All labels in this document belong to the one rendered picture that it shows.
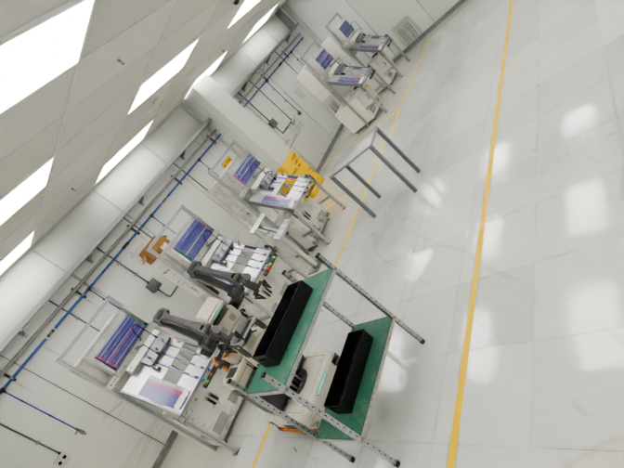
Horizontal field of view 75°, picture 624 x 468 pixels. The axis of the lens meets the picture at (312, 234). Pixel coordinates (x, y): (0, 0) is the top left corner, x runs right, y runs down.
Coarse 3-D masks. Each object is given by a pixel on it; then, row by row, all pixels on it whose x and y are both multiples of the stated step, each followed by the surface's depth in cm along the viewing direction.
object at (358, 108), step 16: (320, 48) 835; (320, 64) 804; (336, 64) 837; (304, 80) 822; (320, 80) 818; (336, 80) 808; (352, 80) 799; (320, 96) 835; (352, 96) 845; (368, 96) 840; (336, 112) 862; (352, 112) 837; (368, 112) 824; (384, 112) 810; (352, 128) 865
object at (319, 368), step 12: (312, 360) 356; (324, 360) 342; (336, 360) 346; (312, 372) 344; (324, 372) 334; (312, 384) 332; (324, 384) 330; (312, 396) 323; (324, 396) 326; (288, 408) 337; (300, 408) 324; (324, 408) 323; (276, 420) 345; (300, 420) 317; (312, 420) 314; (300, 432) 340
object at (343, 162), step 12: (372, 132) 478; (360, 144) 485; (348, 156) 491; (336, 168) 498; (348, 168) 532; (336, 180) 500; (360, 180) 539; (408, 180) 475; (348, 192) 506; (372, 192) 547; (360, 204) 514; (372, 216) 522
